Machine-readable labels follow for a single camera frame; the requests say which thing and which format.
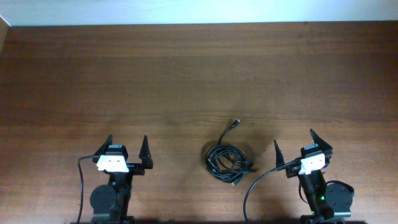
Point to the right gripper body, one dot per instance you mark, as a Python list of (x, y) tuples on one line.
[(293, 172)]

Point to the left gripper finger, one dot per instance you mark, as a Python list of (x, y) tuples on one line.
[(145, 155), (103, 149)]

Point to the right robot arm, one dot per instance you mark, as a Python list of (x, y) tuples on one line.
[(329, 201)]

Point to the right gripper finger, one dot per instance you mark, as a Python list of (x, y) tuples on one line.
[(279, 159), (324, 146)]

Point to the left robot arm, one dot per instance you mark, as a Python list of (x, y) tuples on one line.
[(110, 201)]

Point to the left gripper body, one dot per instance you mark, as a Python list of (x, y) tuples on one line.
[(134, 169)]

